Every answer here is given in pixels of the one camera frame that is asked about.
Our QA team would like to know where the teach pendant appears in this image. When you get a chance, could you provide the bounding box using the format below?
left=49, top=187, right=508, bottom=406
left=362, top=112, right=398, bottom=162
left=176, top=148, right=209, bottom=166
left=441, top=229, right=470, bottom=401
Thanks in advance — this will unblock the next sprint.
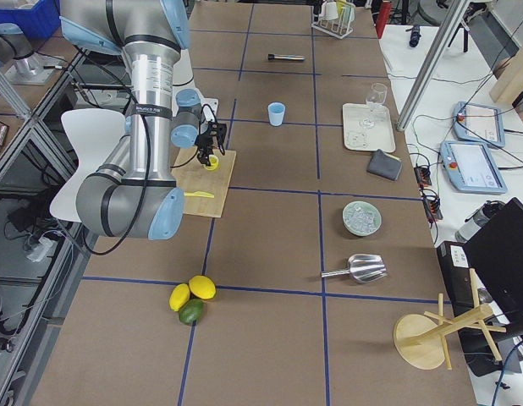
left=453, top=101, right=505, bottom=148
left=440, top=141, right=508, bottom=195

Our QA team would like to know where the whole yellow lemon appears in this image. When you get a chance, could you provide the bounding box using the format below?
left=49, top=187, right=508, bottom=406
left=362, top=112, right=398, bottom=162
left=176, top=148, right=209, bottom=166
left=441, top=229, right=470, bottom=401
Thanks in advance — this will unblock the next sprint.
left=168, top=283, right=190, bottom=312
left=188, top=275, right=217, bottom=300

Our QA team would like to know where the bamboo cutting board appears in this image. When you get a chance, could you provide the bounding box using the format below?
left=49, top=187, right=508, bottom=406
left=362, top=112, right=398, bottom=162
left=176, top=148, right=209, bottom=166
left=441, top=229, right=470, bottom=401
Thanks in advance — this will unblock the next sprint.
left=171, top=147, right=236, bottom=218

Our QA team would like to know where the cream bear tray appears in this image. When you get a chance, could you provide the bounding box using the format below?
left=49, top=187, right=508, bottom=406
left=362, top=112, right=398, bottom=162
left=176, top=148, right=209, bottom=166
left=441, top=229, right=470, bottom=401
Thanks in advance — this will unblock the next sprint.
left=342, top=103, right=396, bottom=152

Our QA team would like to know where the black power strip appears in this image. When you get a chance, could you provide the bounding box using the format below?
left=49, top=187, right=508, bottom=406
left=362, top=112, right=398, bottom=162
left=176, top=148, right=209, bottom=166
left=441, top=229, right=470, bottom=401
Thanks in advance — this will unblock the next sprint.
left=414, top=165, right=443, bottom=224

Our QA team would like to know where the black monitor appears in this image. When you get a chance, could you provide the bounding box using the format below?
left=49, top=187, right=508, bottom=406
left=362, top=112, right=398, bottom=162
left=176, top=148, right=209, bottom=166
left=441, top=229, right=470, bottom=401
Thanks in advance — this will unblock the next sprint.
left=437, top=198, right=523, bottom=359

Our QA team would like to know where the lemon slice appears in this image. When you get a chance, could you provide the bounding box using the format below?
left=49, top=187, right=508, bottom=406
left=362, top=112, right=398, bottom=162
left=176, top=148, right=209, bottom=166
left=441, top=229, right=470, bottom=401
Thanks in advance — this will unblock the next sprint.
left=204, top=155, right=219, bottom=171

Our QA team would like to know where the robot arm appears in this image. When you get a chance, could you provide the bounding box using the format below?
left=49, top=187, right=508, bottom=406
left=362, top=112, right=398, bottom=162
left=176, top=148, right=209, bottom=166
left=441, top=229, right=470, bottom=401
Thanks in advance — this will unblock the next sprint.
left=60, top=1, right=226, bottom=240

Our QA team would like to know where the white wire dish rack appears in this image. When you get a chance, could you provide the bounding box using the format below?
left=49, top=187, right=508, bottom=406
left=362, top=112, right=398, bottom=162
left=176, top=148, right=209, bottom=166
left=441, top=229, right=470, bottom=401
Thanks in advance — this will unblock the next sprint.
left=311, top=0, right=355, bottom=39

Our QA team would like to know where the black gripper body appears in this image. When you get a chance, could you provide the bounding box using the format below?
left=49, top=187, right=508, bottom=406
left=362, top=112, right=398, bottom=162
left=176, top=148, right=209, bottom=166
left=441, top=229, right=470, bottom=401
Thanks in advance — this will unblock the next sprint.
left=195, top=121, right=227, bottom=153

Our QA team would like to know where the grey folded cloth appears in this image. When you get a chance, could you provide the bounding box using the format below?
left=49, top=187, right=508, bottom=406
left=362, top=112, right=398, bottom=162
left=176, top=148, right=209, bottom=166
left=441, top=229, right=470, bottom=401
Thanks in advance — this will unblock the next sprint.
left=366, top=149, right=402, bottom=181

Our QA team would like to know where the steel muddler black tip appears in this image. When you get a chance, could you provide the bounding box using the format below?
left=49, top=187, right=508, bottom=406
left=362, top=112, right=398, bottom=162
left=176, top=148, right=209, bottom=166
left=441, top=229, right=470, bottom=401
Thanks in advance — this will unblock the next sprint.
left=267, top=53, right=306, bottom=63

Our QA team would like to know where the yellow plastic knife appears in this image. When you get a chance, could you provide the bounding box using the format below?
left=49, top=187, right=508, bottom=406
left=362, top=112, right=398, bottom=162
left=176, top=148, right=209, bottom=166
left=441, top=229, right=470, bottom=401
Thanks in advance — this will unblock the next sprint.
left=184, top=191, right=215, bottom=199

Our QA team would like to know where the aluminium frame post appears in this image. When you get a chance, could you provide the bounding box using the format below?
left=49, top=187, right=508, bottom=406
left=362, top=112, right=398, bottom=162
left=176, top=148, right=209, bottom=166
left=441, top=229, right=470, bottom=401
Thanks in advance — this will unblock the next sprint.
left=396, top=0, right=470, bottom=132

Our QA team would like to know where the lower teach pendant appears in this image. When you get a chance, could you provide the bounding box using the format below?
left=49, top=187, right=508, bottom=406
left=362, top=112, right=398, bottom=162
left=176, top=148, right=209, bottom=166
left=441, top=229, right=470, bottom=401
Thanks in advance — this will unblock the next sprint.
left=440, top=141, right=508, bottom=195

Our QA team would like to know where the clear wine glass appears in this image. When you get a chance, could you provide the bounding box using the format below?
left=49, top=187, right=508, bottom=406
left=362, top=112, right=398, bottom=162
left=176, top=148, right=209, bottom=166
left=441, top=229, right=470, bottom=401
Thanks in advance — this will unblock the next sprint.
left=359, top=83, right=388, bottom=129

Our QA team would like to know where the green lime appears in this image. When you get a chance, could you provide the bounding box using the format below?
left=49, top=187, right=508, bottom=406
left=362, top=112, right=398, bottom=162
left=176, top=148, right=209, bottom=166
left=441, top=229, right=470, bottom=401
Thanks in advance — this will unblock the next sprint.
left=179, top=298, right=205, bottom=325

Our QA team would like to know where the upper teach pendant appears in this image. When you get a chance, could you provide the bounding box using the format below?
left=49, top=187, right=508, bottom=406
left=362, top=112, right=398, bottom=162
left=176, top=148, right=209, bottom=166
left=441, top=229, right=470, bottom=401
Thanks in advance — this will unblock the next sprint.
left=453, top=101, right=505, bottom=148

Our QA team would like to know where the steel ice scoop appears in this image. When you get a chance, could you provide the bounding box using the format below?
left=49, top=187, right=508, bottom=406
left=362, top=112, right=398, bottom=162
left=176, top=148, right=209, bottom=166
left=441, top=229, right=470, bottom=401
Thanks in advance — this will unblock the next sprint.
left=321, top=254, right=388, bottom=283

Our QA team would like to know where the green bowl of ice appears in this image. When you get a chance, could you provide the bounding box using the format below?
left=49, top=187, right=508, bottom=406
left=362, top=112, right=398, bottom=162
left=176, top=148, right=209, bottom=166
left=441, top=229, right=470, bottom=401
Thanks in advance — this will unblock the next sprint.
left=342, top=201, right=382, bottom=237

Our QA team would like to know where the blue plastic cup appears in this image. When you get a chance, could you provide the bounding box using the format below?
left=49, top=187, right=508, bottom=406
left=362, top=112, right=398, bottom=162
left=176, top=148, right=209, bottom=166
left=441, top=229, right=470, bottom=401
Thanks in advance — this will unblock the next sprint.
left=267, top=101, right=286, bottom=127

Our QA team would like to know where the blue storage bin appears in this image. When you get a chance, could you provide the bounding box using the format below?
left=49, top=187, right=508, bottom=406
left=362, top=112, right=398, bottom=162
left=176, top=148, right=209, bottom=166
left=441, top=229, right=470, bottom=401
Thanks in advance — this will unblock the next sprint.
left=0, top=1, right=60, bottom=39

